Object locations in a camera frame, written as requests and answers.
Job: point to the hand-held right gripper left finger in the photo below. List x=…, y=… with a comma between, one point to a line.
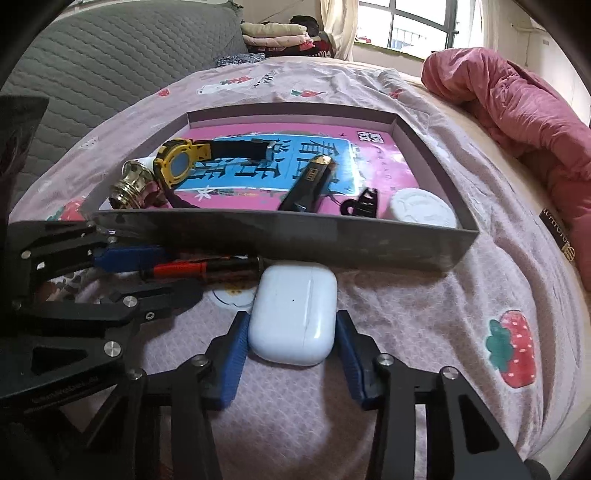
x=233, y=355

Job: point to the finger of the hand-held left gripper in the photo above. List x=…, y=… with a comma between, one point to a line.
x=157, y=300
x=129, y=259

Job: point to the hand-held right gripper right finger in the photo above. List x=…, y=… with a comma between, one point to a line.
x=353, y=360

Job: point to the red black marker pen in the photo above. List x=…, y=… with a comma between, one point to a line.
x=184, y=268

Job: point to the white earbuds case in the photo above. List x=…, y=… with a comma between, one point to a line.
x=291, y=314

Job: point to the yellow black wristwatch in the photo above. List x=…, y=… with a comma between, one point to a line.
x=180, y=161

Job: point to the grey shallow cardboard box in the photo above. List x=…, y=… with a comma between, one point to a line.
x=277, y=240

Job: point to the black hair clip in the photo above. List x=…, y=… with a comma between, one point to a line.
x=364, y=203

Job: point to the white round jar lid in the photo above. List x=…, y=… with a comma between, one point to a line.
x=420, y=207

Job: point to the black gold lighter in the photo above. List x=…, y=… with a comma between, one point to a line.
x=307, y=184

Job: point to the pink book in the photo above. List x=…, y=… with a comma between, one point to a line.
x=383, y=170

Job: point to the grey quilted headboard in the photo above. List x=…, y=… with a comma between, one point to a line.
x=115, y=55

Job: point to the dark patterned cloth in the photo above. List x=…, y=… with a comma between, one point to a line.
x=240, y=60

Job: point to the black gold mattress label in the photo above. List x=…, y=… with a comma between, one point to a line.
x=556, y=226

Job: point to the beige bed sheet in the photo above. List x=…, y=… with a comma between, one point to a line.
x=466, y=124

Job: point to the pile of folded clothes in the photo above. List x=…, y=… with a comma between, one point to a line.
x=272, y=32

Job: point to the pink quilt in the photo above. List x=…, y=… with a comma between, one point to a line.
x=508, y=101

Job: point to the cream curtain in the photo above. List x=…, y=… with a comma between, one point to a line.
x=339, y=27
x=471, y=23

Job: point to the black framed window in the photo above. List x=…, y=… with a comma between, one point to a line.
x=415, y=32

